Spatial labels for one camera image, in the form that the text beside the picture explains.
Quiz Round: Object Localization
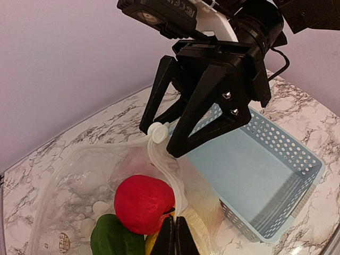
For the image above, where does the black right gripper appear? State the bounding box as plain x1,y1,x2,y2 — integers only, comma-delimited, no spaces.
167,1,287,158

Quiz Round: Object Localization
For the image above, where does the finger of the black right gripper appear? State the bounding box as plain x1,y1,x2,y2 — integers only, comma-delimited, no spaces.
139,55,191,133

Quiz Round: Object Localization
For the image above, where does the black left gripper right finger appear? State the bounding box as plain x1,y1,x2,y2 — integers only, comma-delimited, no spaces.
175,216,200,255

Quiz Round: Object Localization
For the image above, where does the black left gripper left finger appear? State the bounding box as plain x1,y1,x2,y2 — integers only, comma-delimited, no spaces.
151,216,175,255

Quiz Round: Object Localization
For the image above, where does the yellow toy banana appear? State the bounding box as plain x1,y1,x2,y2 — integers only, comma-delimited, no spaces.
145,207,175,255

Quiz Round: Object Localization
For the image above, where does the red toy apple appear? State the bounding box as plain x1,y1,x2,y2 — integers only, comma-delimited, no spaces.
114,175,175,235

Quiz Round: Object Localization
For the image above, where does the green toy bell pepper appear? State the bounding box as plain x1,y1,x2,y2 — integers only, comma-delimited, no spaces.
90,214,145,255

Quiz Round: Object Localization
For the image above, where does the clear zip top bag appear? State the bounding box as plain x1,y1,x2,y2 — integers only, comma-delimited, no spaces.
27,123,223,254

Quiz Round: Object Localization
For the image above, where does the grey plastic basket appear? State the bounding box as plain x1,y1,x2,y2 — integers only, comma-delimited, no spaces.
185,109,325,243

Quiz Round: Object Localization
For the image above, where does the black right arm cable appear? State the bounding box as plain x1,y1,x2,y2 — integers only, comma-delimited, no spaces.
267,46,290,80

